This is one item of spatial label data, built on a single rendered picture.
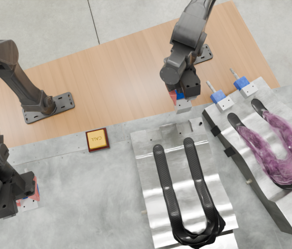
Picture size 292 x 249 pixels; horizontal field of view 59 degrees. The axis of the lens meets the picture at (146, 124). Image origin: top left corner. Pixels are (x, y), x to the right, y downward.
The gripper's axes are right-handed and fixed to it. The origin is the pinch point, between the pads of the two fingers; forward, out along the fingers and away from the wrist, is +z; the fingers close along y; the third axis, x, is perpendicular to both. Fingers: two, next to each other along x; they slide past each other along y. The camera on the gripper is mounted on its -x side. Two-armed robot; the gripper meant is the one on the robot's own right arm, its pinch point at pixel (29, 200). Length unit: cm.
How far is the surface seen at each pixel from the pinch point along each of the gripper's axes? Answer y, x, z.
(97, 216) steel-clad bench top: 15.7, -1.9, 18.3
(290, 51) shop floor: 171, 97, 53
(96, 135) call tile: 23.6, 19.9, 1.2
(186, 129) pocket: 55, 11, 3
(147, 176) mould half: 36.6, 0.2, 7.3
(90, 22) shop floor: 32, 160, 16
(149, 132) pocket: 42.1, 13.7, 1.7
